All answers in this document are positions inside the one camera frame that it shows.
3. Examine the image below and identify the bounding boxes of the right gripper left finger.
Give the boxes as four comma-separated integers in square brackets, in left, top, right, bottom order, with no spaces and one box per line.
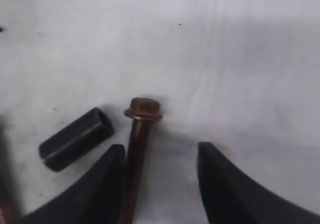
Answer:
[15,144,129,224]

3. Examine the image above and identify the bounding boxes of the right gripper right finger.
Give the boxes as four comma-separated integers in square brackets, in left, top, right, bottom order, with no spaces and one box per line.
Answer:
[197,141,320,224]

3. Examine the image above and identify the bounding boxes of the black hexagonal sleeve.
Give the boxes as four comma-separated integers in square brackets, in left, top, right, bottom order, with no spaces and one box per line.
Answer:
[38,106,116,173]

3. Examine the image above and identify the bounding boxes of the copper hex flange bolt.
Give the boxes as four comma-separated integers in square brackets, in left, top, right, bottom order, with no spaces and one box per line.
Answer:
[117,97,164,224]

